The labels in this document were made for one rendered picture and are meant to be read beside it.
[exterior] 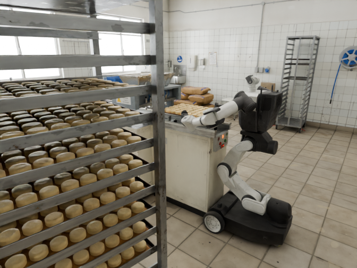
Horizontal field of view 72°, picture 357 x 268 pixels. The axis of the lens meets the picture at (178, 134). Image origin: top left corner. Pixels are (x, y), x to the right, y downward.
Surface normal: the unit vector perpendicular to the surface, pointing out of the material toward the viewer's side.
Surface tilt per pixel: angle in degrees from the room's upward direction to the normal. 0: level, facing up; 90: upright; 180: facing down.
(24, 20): 90
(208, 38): 90
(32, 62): 90
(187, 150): 90
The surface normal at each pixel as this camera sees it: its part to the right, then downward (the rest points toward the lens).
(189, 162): -0.59, 0.25
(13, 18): 0.66, 0.23
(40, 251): 0.00, -0.95
